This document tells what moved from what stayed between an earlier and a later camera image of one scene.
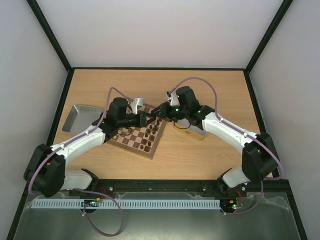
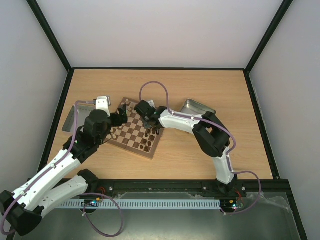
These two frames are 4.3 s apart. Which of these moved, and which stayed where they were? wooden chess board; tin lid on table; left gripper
Moved: left gripper
Stayed: wooden chess board; tin lid on table
